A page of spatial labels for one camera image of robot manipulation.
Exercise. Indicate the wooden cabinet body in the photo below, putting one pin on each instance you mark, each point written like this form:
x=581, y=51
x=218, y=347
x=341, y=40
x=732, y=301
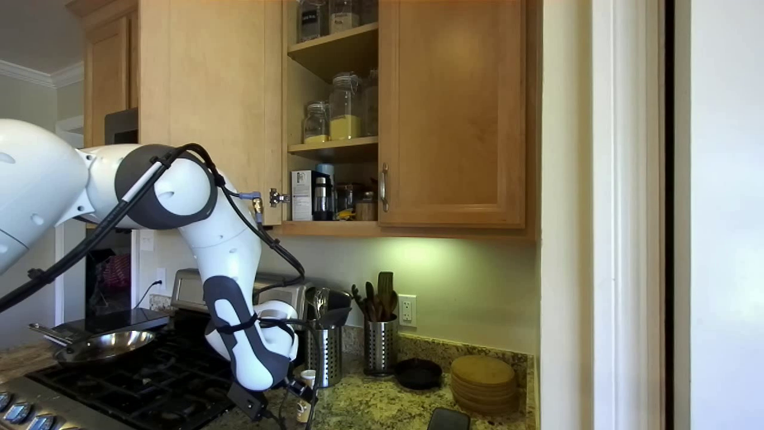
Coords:
x=335, y=51

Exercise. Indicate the black plastic utensil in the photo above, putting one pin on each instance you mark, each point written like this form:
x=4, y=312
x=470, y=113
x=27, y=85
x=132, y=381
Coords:
x=341, y=306

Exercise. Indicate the white door frame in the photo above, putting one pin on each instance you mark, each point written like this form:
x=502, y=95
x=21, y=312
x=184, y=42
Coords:
x=630, y=217

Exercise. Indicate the wooden cutting board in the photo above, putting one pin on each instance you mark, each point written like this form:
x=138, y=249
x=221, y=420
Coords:
x=25, y=361

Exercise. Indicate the stainless steel microwave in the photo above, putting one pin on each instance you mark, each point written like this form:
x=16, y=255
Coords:
x=123, y=128

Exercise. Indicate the small brown bottle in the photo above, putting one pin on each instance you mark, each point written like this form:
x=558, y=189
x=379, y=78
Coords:
x=366, y=207

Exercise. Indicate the dark wooden spatula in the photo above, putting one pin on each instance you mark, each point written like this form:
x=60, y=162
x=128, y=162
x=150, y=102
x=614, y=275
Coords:
x=388, y=293

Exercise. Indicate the steel frying pan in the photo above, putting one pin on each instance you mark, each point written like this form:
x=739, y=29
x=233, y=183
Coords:
x=103, y=344

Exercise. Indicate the perforated steel utensil holder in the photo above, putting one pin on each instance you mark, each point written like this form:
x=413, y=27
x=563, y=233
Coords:
x=326, y=360
x=380, y=347

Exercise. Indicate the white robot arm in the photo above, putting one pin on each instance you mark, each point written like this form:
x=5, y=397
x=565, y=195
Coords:
x=231, y=255

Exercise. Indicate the stainless steel stove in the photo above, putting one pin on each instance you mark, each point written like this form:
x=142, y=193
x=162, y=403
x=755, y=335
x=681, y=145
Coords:
x=159, y=383

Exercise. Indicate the white door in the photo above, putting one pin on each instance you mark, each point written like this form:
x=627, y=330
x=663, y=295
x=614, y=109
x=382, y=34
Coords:
x=729, y=217

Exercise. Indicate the glass jar dark lid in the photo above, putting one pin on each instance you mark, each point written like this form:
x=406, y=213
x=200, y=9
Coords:
x=310, y=17

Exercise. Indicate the glass jar light contents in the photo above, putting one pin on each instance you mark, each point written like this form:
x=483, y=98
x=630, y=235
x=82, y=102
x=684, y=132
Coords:
x=343, y=15

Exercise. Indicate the small glass jar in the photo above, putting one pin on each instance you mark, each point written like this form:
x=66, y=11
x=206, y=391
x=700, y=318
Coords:
x=317, y=126

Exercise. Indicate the white box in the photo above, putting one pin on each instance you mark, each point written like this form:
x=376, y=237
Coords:
x=301, y=195

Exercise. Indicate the black thermos bottle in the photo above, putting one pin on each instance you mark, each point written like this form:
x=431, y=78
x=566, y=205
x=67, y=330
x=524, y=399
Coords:
x=322, y=199

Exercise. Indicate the small black dish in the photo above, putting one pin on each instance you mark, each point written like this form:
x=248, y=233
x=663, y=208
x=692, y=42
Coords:
x=419, y=373

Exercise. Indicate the glass jar yellow contents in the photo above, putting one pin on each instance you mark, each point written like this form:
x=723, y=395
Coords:
x=344, y=111

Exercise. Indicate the dark kitchen utensil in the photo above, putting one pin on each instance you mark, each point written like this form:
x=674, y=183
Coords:
x=365, y=301

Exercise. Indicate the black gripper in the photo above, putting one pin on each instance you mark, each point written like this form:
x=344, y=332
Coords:
x=282, y=393

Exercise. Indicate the metal ladle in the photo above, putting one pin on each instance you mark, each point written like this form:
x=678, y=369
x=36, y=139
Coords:
x=319, y=301

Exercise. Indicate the white wall outlet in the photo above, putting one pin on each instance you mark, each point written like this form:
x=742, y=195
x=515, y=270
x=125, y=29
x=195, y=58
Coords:
x=406, y=312
x=159, y=286

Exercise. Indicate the wooden cabinet door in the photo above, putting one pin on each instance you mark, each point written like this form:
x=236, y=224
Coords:
x=454, y=111
x=216, y=72

